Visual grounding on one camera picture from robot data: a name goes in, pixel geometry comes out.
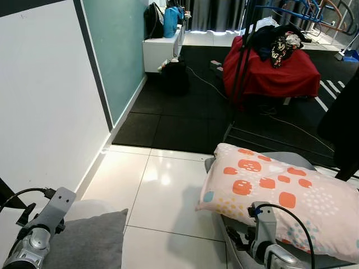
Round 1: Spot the white mop with blue head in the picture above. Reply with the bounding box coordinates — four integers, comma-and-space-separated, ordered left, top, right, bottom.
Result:
335, 34, 359, 62

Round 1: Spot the pink patterned pillow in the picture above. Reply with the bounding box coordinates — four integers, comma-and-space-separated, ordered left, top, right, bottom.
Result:
195, 143, 359, 264

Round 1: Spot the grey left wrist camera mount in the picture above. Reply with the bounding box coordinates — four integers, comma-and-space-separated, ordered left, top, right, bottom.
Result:
34, 187, 77, 233

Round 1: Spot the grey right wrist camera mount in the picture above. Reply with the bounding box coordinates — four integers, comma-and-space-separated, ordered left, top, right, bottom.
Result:
254, 202, 278, 253

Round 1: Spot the blue bag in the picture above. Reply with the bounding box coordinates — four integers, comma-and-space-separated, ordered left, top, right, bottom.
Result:
163, 6, 183, 39

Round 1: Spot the blue metal tube rack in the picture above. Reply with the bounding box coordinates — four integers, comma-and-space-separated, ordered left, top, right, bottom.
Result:
247, 0, 359, 34

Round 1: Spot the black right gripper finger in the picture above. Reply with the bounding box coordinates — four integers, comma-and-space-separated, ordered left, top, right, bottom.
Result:
226, 226, 243, 251

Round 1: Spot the grey fabric pillow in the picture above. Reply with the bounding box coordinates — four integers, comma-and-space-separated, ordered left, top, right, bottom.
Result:
42, 208, 128, 269

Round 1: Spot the white low cabinet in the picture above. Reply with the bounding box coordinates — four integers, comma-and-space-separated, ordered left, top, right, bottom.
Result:
142, 25, 185, 73

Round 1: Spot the black backpack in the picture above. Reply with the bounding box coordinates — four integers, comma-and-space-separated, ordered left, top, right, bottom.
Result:
162, 59, 190, 95

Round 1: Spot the red cloth covered table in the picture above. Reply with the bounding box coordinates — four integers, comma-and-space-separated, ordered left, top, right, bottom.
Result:
223, 35, 321, 107

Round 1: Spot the black metal pole stand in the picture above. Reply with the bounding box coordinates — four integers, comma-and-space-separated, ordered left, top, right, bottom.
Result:
224, 0, 348, 169

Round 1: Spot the black hanging cloth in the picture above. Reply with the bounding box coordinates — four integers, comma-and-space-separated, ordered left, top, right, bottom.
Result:
317, 70, 359, 181

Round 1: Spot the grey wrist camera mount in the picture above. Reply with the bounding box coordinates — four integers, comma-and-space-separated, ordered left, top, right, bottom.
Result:
254, 202, 278, 253
34, 187, 77, 233

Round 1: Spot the dark grey curtain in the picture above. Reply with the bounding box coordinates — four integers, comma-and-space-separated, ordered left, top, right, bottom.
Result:
182, 0, 247, 31

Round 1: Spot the dark clothes pile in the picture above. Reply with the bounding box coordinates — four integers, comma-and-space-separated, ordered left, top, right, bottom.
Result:
247, 17, 306, 69

